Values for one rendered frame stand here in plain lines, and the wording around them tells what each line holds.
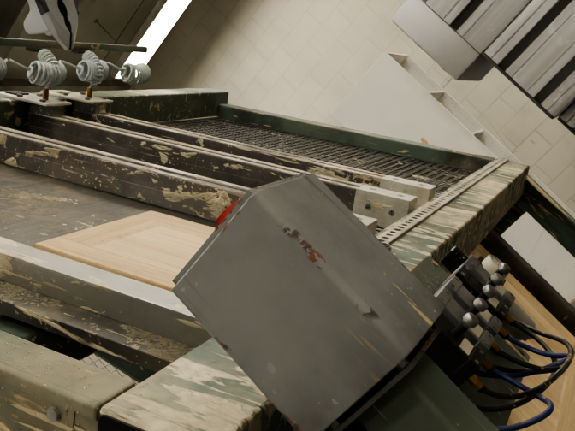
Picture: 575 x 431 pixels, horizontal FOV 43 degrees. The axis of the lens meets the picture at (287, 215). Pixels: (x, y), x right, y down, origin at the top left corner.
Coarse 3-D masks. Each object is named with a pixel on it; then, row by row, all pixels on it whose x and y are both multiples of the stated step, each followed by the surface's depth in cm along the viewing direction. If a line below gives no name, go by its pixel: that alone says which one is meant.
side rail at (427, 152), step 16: (224, 112) 295; (240, 112) 292; (256, 112) 289; (288, 128) 285; (304, 128) 282; (320, 128) 279; (336, 128) 277; (352, 144) 275; (368, 144) 272; (384, 144) 270; (400, 144) 267; (416, 144) 266; (400, 160) 268; (432, 160) 263; (448, 160) 261; (464, 160) 259; (480, 160) 256
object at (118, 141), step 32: (32, 96) 202; (32, 128) 199; (64, 128) 194; (96, 128) 190; (160, 160) 183; (192, 160) 179; (224, 160) 176; (256, 160) 178; (352, 192) 164; (384, 192) 162; (384, 224) 162
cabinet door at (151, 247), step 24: (144, 216) 136; (168, 216) 138; (48, 240) 115; (72, 240) 117; (96, 240) 119; (120, 240) 122; (144, 240) 123; (168, 240) 125; (192, 240) 127; (96, 264) 109; (120, 264) 110; (144, 264) 111; (168, 264) 114; (168, 288) 104
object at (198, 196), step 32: (0, 128) 171; (0, 160) 167; (32, 160) 163; (64, 160) 159; (96, 160) 156; (128, 160) 157; (128, 192) 154; (160, 192) 150; (192, 192) 147; (224, 192) 144
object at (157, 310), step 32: (0, 256) 102; (32, 256) 102; (32, 288) 100; (64, 288) 98; (96, 288) 95; (128, 288) 96; (160, 288) 97; (128, 320) 94; (160, 320) 92; (192, 320) 90
